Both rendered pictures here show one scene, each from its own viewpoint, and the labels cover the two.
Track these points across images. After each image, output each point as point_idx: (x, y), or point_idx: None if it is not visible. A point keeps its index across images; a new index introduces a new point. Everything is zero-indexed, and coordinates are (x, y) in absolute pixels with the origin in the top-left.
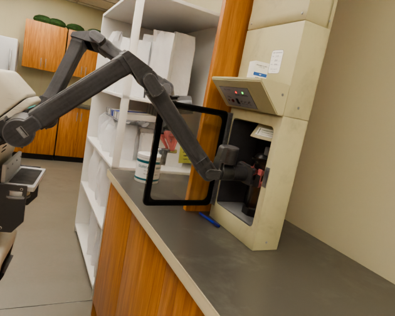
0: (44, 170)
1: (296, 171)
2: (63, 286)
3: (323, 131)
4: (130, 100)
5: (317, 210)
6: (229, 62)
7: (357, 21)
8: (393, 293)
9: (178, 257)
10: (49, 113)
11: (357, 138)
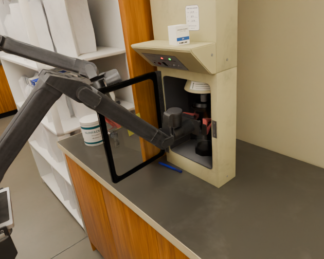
0: (9, 189)
1: None
2: (58, 236)
3: (239, 54)
4: None
5: (250, 122)
6: (140, 20)
7: None
8: None
9: (168, 229)
10: None
11: (273, 56)
